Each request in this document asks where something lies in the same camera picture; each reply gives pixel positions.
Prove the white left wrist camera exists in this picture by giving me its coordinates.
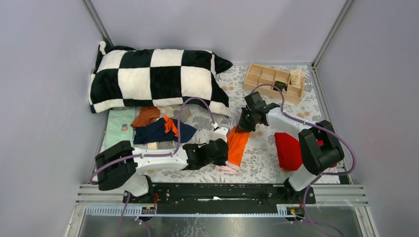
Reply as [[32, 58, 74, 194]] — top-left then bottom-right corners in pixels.
[[211, 126, 230, 142]]

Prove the cream beige garment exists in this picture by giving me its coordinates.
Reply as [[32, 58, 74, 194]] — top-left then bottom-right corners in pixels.
[[157, 105, 181, 118]]

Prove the black white checkered pillow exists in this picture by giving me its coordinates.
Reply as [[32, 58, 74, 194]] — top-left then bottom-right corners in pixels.
[[88, 41, 233, 116]]

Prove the grey garment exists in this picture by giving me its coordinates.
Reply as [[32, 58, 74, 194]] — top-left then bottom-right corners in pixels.
[[178, 108, 191, 123]]

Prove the rust brown garment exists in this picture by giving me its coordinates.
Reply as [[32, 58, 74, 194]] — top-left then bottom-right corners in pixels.
[[130, 107, 161, 130]]

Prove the rolled beige garment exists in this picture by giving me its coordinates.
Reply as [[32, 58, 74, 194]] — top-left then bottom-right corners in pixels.
[[290, 69, 306, 89]]

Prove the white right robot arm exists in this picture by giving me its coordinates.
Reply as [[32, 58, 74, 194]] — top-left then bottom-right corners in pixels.
[[236, 91, 344, 203]]

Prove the rolled dark green garment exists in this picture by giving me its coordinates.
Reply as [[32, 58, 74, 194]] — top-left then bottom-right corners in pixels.
[[273, 80, 288, 93]]

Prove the red folded cloth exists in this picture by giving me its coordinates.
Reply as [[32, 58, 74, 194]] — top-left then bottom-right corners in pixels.
[[274, 133, 343, 175]]

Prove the orange underwear white trim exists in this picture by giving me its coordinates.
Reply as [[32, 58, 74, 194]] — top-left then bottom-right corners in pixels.
[[215, 126, 250, 174]]

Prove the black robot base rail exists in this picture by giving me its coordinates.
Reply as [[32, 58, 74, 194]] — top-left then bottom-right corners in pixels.
[[123, 183, 316, 209]]

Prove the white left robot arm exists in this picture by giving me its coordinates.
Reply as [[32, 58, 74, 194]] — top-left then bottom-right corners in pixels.
[[89, 139, 228, 203]]

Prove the wooden compartment organizer box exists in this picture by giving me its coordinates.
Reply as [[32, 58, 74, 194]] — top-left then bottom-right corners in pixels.
[[243, 64, 306, 105]]

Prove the navy underwear orange trim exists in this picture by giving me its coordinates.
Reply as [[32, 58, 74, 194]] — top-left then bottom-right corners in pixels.
[[133, 116, 197, 144]]

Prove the floral bed sheet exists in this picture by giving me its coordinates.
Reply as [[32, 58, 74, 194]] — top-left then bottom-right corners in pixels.
[[145, 65, 323, 184]]

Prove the mint green printed cloth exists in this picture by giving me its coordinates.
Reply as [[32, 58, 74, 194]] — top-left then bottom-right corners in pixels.
[[105, 108, 136, 149]]

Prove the perforated metal cable tray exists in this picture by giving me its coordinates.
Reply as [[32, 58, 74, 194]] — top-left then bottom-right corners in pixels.
[[85, 205, 306, 217]]

